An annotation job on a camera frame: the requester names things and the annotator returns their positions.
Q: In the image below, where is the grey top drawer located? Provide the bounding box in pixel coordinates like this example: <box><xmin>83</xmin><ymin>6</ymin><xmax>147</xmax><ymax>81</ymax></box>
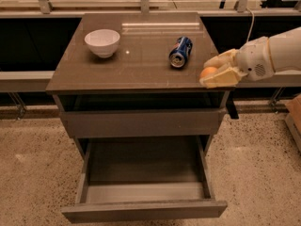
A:
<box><xmin>60</xmin><ymin>109</ymin><xmax>226</xmax><ymax>138</ymax></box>

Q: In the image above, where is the grey drawer cabinet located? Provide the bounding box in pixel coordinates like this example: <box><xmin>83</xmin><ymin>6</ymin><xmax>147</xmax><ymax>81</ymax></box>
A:
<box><xmin>46</xmin><ymin>13</ymin><xmax>230</xmax><ymax>153</ymax></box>

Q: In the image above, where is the orange round fruit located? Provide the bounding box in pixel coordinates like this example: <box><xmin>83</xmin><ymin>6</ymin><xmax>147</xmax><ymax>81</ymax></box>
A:
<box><xmin>199</xmin><ymin>67</ymin><xmax>217</xmax><ymax>78</ymax></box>

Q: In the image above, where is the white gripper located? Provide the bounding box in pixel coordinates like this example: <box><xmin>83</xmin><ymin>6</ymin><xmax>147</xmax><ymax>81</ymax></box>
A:
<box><xmin>199</xmin><ymin>37</ymin><xmax>275</xmax><ymax>89</ymax></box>

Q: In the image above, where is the white ceramic bowl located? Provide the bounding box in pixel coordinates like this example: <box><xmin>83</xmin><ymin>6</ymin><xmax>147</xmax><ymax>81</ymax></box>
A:
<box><xmin>84</xmin><ymin>29</ymin><xmax>120</xmax><ymax>57</ymax></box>

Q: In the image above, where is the white cable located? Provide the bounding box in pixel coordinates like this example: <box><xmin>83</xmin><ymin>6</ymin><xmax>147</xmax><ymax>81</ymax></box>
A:
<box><xmin>246</xmin><ymin>7</ymin><xmax>255</xmax><ymax>43</ymax></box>

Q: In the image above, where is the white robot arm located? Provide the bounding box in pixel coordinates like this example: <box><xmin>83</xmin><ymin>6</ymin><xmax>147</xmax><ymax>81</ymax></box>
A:
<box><xmin>199</xmin><ymin>27</ymin><xmax>301</xmax><ymax>89</ymax></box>

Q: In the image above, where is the open grey middle drawer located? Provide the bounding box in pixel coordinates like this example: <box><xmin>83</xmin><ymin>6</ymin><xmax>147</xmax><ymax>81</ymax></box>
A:
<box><xmin>61</xmin><ymin>136</ymin><xmax>228</xmax><ymax>223</ymax></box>

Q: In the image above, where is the blue soda can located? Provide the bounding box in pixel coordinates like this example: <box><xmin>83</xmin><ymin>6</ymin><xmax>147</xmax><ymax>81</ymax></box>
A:
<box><xmin>169</xmin><ymin>37</ymin><xmax>193</xmax><ymax>69</ymax></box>

